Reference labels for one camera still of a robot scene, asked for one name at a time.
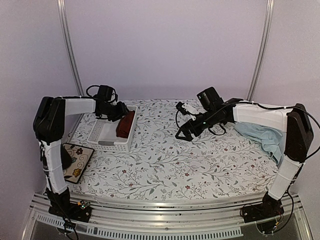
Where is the black cylindrical cup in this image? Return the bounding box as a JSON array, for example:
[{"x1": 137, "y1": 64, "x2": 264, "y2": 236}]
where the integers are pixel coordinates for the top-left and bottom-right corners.
[{"x1": 60, "y1": 145, "x2": 72, "y2": 170}]

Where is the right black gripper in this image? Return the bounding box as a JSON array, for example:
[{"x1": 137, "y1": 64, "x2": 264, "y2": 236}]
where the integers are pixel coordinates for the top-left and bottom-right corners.
[{"x1": 175, "y1": 108, "x2": 219, "y2": 141}]

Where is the front aluminium rail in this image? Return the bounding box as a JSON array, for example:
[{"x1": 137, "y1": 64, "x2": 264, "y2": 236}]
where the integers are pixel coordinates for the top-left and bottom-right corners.
[{"x1": 22, "y1": 192, "x2": 311, "y2": 240}]

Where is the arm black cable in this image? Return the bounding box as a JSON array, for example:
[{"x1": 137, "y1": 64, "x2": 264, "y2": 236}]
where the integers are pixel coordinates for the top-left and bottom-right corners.
[
  {"x1": 249, "y1": 101, "x2": 320, "y2": 161},
  {"x1": 85, "y1": 84, "x2": 101, "y2": 98}
]

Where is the white perforated plastic basket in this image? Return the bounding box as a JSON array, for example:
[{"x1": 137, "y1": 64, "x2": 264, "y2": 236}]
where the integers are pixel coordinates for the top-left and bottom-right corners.
[{"x1": 87, "y1": 105, "x2": 138, "y2": 153}]

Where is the light blue towel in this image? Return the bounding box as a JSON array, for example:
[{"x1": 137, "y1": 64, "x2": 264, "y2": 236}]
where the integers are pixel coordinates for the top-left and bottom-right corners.
[{"x1": 234, "y1": 122, "x2": 286, "y2": 167}]

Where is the dark red towel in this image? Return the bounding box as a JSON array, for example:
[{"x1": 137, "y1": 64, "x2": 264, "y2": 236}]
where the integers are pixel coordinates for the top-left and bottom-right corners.
[{"x1": 115, "y1": 110, "x2": 135, "y2": 139}]

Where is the right aluminium frame post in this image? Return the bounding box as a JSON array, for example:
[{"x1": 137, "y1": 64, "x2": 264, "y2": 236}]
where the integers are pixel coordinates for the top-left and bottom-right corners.
[{"x1": 246, "y1": 0, "x2": 275, "y2": 101}]

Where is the left aluminium frame post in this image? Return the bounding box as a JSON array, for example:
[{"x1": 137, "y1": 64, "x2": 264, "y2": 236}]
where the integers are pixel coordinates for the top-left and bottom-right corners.
[{"x1": 56, "y1": 0, "x2": 84, "y2": 96}]

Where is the aluminium frame post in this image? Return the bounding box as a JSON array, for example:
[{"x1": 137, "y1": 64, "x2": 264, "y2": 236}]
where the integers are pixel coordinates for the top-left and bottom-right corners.
[
  {"x1": 56, "y1": 0, "x2": 84, "y2": 96},
  {"x1": 246, "y1": 0, "x2": 275, "y2": 101}
]

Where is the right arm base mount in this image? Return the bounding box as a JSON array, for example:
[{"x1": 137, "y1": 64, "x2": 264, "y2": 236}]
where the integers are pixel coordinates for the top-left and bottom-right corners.
[{"x1": 239, "y1": 200, "x2": 285, "y2": 223}]

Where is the floral square ceramic plate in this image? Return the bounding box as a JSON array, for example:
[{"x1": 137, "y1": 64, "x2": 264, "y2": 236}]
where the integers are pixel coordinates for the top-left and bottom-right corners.
[{"x1": 63, "y1": 143, "x2": 95, "y2": 184}]

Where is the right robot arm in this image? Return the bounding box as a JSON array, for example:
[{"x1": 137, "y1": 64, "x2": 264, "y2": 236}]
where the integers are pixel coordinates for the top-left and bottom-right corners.
[{"x1": 175, "y1": 87, "x2": 314, "y2": 218}]

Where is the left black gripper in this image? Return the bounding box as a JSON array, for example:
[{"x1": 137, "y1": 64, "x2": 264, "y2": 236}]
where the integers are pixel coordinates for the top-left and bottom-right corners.
[{"x1": 101, "y1": 100, "x2": 131, "y2": 122}]

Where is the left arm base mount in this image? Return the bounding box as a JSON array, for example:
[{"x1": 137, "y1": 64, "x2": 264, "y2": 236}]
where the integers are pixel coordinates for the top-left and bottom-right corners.
[{"x1": 48, "y1": 200, "x2": 93, "y2": 223}]

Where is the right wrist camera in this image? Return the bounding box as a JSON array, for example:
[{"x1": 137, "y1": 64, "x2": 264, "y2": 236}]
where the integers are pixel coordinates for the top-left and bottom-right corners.
[{"x1": 175, "y1": 102, "x2": 200, "y2": 120}]

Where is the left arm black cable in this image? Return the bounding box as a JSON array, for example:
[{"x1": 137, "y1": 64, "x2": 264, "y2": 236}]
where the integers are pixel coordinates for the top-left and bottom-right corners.
[{"x1": 85, "y1": 84, "x2": 101, "y2": 98}]

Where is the floral patterned table mat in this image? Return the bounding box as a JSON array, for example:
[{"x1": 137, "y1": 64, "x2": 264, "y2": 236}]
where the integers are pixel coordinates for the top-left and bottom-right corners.
[{"x1": 68, "y1": 99, "x2": 278, "y2": 201}]

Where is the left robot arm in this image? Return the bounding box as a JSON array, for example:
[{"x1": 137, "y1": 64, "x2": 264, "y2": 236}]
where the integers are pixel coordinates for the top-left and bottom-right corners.
[{"x1": 33, "y1": 85, "x2": 129, "y2": 217}]

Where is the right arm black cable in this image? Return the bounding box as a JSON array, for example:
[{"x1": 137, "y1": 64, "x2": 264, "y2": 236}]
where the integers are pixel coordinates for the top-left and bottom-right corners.
[{"x1": 249, "y1": 101, "x2": 320, "y2": 161}]

